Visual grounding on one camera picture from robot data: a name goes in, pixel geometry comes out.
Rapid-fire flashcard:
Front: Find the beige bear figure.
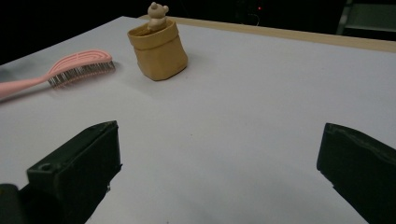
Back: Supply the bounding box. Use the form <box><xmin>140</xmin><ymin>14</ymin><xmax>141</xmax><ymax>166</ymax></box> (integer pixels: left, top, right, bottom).
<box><xmin>147</xmin><ymin>1</ymin><xmax>170</xmax><ymax>33</ymax></box>

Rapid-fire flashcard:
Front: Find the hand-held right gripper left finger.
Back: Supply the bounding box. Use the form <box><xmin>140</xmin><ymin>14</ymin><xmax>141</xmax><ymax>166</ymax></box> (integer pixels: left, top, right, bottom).
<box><xmin>18</xmin><ymin>120</ymin><xmax>122</xmax><ymax>224</ymax></box>

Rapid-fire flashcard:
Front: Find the pink hairbrush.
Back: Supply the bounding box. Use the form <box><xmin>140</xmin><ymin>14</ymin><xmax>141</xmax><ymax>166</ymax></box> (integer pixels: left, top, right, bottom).
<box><xmin>0</xmin><ymin>49</ymin><xmax>117</xmax><ymax>101</ymax></box>

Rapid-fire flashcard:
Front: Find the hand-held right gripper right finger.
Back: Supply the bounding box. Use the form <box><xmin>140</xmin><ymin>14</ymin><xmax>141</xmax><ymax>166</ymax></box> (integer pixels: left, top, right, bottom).
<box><xmin>317</xmin><ymin>122</ymin><xmax>396</xmax><ymax>224</ymax></box>

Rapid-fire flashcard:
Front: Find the grey metal stand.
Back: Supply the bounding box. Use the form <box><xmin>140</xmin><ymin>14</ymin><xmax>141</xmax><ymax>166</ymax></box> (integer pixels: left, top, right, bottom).
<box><xmin>335</xmin><ymin>0</ymin><xmax>396</xmax><ymax>35</ymax></box>

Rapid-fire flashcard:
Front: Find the tan bag-shaped holder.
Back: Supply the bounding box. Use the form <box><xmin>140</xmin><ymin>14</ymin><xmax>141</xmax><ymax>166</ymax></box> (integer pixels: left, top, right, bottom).
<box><xmin>126</xmin><ymin>18</ymin><xmax>189</xmax><ymax>82</ymax></box>

